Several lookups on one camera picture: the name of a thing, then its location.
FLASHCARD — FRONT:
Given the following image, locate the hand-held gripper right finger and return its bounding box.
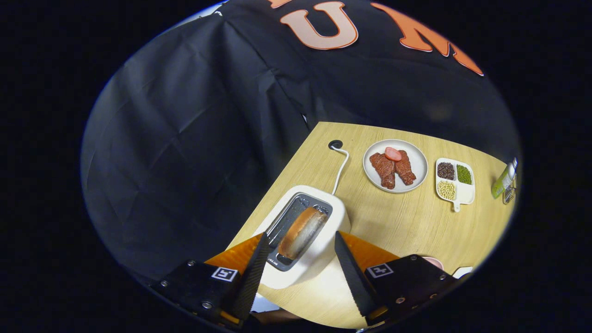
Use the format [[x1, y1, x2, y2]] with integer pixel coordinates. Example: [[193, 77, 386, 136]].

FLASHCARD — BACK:
[[334, 230, 463, 327]]

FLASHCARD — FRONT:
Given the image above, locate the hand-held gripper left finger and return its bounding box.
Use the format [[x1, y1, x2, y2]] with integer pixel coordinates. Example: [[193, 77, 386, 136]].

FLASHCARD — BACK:
[[150, 231, 274, 327]]

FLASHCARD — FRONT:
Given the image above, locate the toasted bread slice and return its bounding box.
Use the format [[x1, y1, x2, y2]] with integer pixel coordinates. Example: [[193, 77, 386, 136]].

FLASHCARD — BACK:
[[277, 206, 328, 260]]

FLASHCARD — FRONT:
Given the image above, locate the white toaster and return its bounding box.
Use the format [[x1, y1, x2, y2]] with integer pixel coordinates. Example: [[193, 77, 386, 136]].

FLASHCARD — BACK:
[[252, 185, 351, 290]]

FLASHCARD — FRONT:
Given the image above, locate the brown meat piece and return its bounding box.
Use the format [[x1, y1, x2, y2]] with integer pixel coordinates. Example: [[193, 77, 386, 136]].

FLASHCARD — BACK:
[[394, 150, 417, 186], [369, 153, 396, 190]]

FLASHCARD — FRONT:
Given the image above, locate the white round plate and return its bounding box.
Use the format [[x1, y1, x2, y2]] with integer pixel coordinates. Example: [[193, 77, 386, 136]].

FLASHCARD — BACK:
[[363, 139, 429, 193]]

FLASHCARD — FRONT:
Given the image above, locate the white divided dish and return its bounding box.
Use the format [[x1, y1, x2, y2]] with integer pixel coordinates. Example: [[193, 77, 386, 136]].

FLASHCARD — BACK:
[[435, 158, 475, 213]]

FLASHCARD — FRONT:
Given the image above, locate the green label silver bottle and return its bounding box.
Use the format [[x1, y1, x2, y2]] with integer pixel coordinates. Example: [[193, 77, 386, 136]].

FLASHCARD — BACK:
[[491, 158, 518, 199]]

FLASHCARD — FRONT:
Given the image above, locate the white toaster cable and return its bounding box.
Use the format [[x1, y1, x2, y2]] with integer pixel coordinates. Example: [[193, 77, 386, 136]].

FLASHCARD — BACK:
[[331, 146, 350, 196]]

